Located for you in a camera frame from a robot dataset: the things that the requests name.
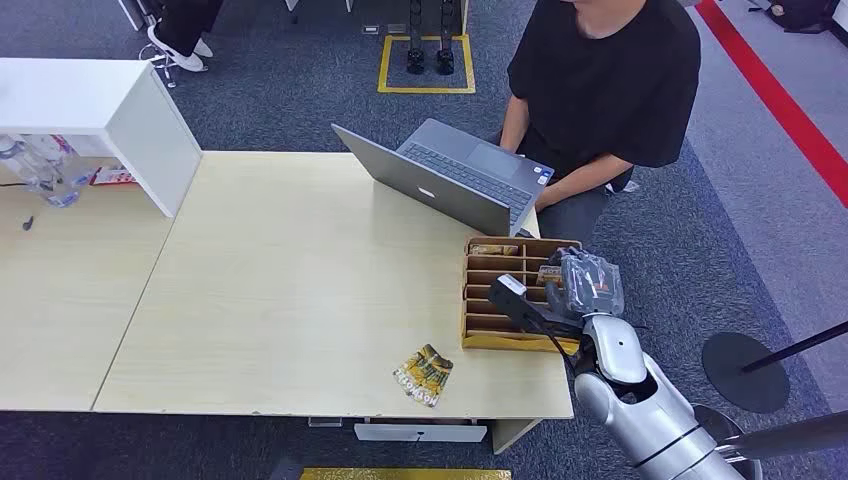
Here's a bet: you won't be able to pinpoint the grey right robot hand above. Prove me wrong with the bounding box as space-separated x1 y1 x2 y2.
545 246 626 327

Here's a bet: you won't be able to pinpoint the yellow printed card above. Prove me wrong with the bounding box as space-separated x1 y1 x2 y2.
392 343 456 409

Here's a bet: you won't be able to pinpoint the person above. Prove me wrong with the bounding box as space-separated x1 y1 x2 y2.
496 0 703 248

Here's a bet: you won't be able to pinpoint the person's legs with white shoes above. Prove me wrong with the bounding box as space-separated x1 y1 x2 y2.
146 0 225 73

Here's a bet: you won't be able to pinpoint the cardboard slotted organiser box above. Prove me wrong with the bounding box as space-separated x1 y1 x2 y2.
460 236 585 355

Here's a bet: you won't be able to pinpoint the black round stanchion base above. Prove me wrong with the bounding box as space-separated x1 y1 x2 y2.
701 331 792 415

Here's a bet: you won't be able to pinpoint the grey laptop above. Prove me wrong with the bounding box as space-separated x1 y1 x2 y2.
331 117 556 238

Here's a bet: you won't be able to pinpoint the dark round stand base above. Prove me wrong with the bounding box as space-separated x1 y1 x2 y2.
690 403 764 480

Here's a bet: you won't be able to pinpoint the black stanchion pole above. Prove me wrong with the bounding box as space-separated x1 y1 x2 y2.
740 320 848 375

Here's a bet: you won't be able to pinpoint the white desk drawer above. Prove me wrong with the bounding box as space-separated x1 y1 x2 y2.
352 421 489 444

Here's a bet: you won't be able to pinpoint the grey metal pole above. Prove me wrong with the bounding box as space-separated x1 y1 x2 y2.
715 409 848 463

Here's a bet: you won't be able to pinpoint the black robot stand legs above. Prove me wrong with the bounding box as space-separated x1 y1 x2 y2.
404 0 459 77

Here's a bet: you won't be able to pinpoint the yellow floor tape square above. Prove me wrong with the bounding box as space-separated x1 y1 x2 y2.
376 33 478 95

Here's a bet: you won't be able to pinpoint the black bag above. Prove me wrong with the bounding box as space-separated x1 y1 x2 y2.
767 0 837 32

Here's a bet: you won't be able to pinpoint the chrome chair base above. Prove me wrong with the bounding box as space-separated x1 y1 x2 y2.
138 42 181 90

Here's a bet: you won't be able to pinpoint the white desk shelf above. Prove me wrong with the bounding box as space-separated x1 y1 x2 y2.
0 56 204 219

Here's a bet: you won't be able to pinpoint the red and white packet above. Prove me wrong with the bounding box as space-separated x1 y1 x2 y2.
88 164 138 187

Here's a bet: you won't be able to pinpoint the clear plastic water bottle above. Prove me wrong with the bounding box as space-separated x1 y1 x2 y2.
29 134 95 189
0 134 81 209

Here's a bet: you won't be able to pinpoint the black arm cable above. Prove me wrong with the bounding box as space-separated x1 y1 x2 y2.
523 311 583 374

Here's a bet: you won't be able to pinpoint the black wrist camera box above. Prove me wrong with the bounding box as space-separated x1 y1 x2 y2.
488 273 552 333

